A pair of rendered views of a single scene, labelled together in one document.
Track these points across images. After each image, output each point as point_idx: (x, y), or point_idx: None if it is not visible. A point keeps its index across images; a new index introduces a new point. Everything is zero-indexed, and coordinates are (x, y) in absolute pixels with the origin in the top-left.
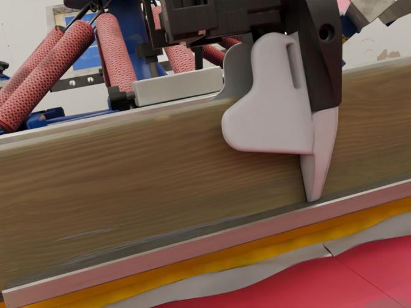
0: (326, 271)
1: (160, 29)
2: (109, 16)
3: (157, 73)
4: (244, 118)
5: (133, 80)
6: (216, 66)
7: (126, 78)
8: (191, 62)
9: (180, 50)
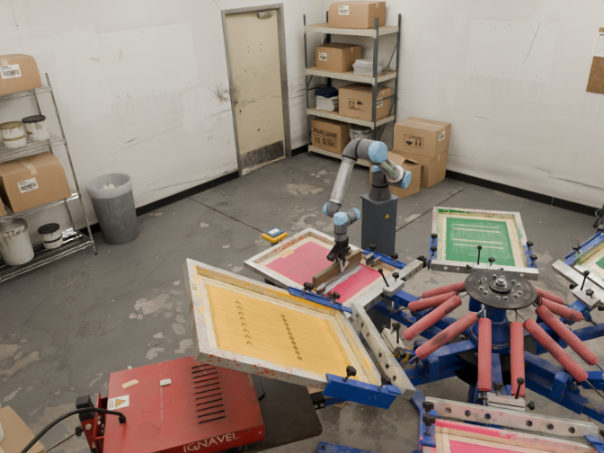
0: None
1: (350, 253)
2: (464, 281)
3: (395, 280)
4: (339, 259)
5: (427, 292)
6: (383, 287)
7: (428, 290)
8: (416, 301)
9: (424, 298)
